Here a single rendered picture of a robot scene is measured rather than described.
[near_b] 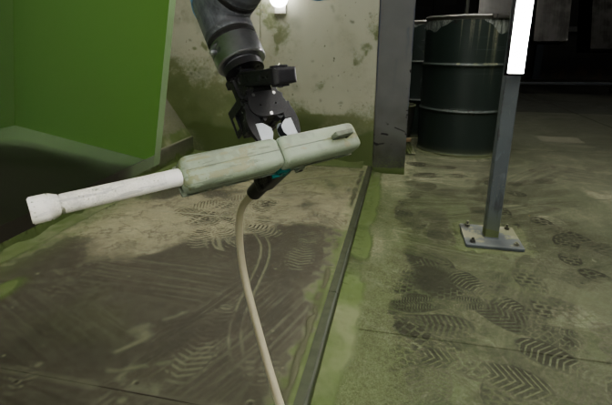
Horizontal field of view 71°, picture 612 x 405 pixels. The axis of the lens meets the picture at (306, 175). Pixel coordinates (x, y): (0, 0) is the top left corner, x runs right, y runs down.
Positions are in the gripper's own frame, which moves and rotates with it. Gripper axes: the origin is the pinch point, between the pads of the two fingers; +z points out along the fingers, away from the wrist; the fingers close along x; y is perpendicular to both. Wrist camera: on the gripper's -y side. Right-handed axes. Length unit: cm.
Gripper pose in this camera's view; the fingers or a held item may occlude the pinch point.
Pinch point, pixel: (290, 163)
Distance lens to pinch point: 70.6
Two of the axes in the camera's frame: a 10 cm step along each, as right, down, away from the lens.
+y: -4.6, 3.6, 8.1
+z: 3.8, 9.1, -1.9
